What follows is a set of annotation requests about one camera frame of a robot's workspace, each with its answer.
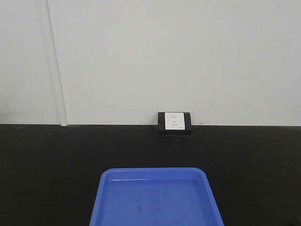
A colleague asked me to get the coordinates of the blue plastic tray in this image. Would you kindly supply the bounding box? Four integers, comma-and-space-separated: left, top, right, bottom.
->
89, 167, 224, 226

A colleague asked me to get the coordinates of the white wall socket black base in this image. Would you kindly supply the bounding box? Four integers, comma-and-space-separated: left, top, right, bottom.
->
158, 112, 192, 136

